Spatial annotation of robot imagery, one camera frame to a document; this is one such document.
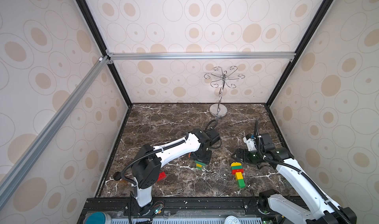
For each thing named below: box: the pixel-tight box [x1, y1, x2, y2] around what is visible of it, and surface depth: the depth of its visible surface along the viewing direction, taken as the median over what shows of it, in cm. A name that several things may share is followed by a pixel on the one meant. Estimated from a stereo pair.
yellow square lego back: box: [230, 161, 242, 167], surface depth 88 cm
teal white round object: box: [85, 211, 112, 224], surface depth 66 cm
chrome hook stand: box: [203, 65, 246, 118], surface depth 96 cm
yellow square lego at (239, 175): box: [235, 171, 244, 180], surface depth 83 cm
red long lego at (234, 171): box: [231, 168, 244, 175], surface depth 85 cm
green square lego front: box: [237, 178, 246, 189], surface depth 81 cm
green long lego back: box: [231, 165, 244, 170], surface depth 87 cm
